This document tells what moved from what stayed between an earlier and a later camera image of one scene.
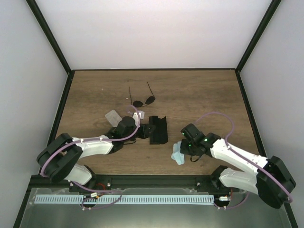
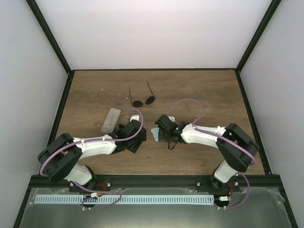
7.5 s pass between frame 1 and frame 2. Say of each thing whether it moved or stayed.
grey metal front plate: stayed
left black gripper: moved
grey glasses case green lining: moved
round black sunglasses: stayed
